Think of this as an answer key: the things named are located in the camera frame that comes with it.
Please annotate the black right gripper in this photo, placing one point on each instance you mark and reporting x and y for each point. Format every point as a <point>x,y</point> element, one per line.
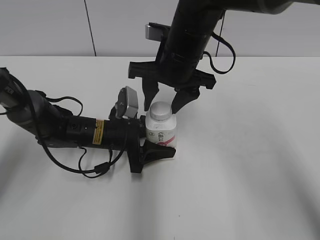
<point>175,70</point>

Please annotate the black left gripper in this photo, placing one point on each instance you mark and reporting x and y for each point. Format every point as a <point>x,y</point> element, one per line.
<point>124,135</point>

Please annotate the white plastic bottle cap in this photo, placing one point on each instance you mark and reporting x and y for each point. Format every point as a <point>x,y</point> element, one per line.
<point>160,111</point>

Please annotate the white yili changqing yogurt bottle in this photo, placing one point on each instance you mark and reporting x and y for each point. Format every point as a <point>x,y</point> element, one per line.
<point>163,133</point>

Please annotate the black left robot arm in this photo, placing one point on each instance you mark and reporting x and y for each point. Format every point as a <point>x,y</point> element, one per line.
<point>56,127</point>

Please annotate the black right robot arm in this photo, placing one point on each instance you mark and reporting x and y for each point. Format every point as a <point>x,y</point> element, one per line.
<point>182,46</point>

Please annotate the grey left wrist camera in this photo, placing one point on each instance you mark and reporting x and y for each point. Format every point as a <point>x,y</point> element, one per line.
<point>127,103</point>

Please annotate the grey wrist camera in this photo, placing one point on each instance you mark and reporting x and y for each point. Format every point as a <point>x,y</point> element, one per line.
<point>127,103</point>
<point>156,32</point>

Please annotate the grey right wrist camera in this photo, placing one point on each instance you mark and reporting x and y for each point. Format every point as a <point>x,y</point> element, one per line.
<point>156,32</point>

